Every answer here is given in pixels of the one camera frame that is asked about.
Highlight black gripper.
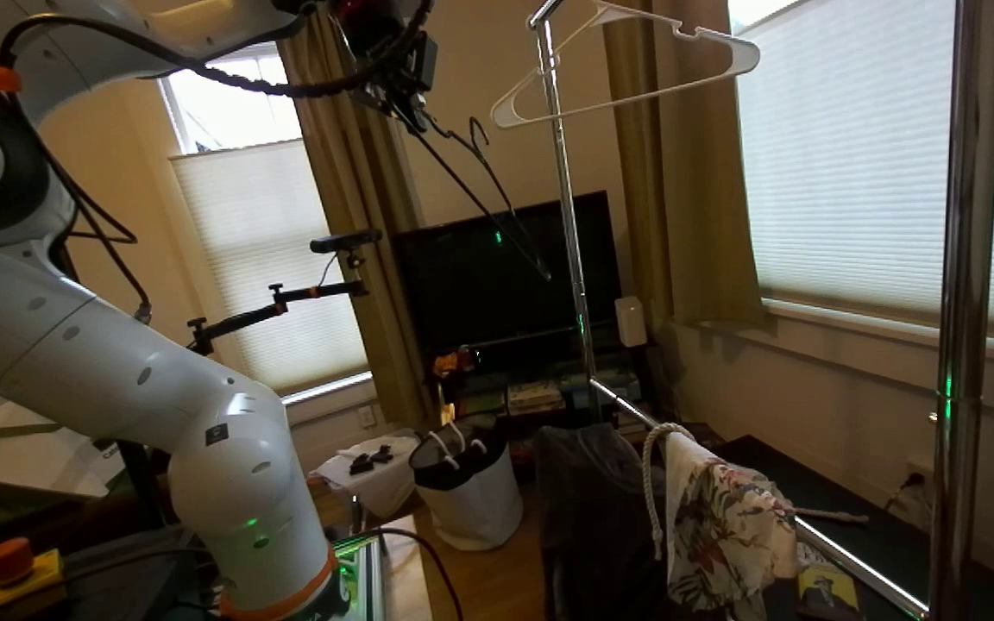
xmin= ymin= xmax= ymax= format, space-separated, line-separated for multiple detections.
xmin=336 ymin=0 xmax=434 ymax=139

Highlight black clothes hanger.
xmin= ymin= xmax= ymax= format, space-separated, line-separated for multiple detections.
xmin=400 ymin=109 xmax=559 ymax=286

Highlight white plastic clothes hanger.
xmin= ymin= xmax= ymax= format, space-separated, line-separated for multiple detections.
xmin=487 ymin=0 xmax=763 ymax=135

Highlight olive green curtain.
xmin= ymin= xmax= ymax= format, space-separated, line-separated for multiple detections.
xmin=600 ymin=0 xmax=766 ymax=335
xmin=277 ymin=10 xmax=438 ymax=432

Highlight black flat screen television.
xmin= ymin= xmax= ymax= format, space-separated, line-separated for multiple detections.
xmin=386 ymin=187 xmax=627 ymax=379

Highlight white cellular window blind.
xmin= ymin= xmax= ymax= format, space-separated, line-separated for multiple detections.
xmin=727 ymin=0 xmax=994 ymax=338
xmin=155 ymin=43 xmax=376 ymax=397

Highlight orange figurine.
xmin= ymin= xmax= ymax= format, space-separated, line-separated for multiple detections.
xmin=428 ymin=345 xmax=481 ymax=386

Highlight small white box device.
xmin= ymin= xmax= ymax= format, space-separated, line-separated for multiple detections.
xmin=612 ymin=294 xmax=651 ymax=353

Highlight low television stand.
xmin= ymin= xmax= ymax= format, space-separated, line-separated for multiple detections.
xmin=434 ymin=362 xmax=651 ymax=432

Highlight black game controller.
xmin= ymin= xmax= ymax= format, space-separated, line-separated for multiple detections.
xmin=346 ymin=441 xmax=400 ymax=479

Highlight white fabric basket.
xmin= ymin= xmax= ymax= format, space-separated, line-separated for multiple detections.
xmin=407 ymin=419 xmax=528 ymax=554

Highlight dark grey cloth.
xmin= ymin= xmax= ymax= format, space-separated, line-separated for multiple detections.
xmin=533 ymin=419 xmax=675 ymax=621

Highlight white paper sheets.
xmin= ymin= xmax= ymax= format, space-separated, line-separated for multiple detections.
xmin=0 ymin=393 xmax=124 ymax=500

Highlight white floral cloth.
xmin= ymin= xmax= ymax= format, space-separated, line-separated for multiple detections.
xmin=637 ymin=419 xmax=809 ymax=621

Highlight yellow red emergency stop button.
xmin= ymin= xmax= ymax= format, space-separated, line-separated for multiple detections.
xmin=0 ymin=532 xmax=70 ymax=621

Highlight chrome clothes rack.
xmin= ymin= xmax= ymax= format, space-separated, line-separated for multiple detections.
xmin=520 ymin=0 xmax=994 ymax=621

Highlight yellow printed item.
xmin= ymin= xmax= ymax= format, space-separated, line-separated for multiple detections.
xmin=794 ymin=560 xmax=871 ymax=621

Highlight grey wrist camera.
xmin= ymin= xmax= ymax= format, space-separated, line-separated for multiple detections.
xmin=400 ymin=29 xmax=444 ymax=96

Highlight black bar camera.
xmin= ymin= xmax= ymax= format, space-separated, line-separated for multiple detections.
xmin=307 ymin=227 xmax=386 ymax=258

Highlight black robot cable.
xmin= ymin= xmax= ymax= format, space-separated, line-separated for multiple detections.
xmin=0 ymin=0 xmax=444 ymax=109

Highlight black camera boom stand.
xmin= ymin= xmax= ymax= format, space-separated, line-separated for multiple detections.
xmin=182 ymin=251 xmax=368 ymax=354

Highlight shiny metal mount plate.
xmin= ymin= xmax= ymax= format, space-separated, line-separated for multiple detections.
xmin=331 ymin=532 xmax=393 ymax=621

